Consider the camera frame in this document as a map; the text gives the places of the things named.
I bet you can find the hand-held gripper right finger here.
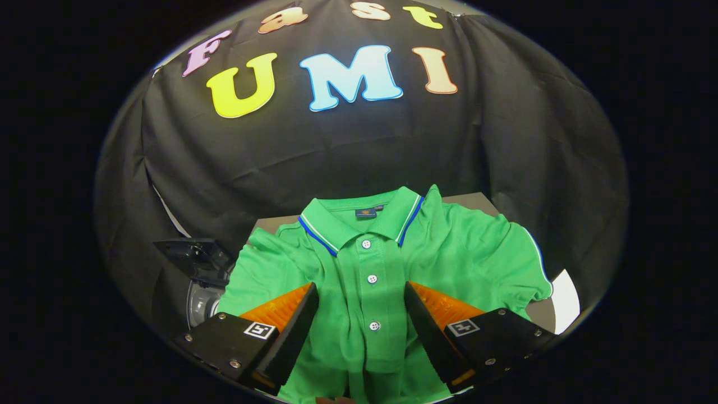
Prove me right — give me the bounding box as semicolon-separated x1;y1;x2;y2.
404;281;559;393

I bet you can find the black backdrop cloth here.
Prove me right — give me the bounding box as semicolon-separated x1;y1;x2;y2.
93;0;629;337

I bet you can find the green polo shirt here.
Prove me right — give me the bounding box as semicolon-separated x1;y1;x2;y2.
216;184;555;404

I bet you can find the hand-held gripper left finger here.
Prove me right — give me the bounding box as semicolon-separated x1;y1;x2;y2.
173;282;320;396

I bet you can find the beige cabinet with dark top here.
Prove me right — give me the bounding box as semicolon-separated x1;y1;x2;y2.
247;192;556;333

